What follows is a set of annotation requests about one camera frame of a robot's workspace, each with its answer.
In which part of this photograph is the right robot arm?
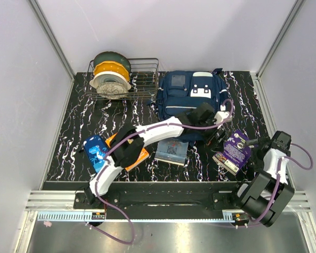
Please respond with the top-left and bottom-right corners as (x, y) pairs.
(228, 131), (294, 227)

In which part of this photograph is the navy blue student backpack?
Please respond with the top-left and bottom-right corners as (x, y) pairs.
(145, 69), (229, 144)

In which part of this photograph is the white plate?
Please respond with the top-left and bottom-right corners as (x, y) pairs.
(89, 71), (131, 90)

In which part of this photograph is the yellow plate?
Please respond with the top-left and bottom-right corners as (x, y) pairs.
(93, 61), (130, 80)

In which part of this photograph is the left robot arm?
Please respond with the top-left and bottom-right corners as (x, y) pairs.
(83, 103), (232, 209)

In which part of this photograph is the blue 1984 book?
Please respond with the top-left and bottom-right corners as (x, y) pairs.
(154, 138), (189, 166)

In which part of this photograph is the grey speckled plate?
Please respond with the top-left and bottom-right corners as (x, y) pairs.
(96, 82), (128, 100)

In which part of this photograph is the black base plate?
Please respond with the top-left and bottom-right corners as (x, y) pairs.
(42, 182), (240, 222)

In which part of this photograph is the wire dish rack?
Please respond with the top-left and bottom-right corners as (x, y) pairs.
(83, 58), (159, 100)

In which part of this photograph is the blue dinosaur pencil case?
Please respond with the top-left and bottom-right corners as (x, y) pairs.
(83, 135), (109, 173)

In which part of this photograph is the dark green plate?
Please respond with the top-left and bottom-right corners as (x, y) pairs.
(93, 51), (131, 72)

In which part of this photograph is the purple book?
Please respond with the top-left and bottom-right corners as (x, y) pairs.
(212, 130), (251, 175)

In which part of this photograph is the orange treehouse book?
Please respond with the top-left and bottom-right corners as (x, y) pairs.
(105, 133), (149, 172)

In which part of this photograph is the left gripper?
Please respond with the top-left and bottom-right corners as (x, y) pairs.
(195, 116), (228, 153)

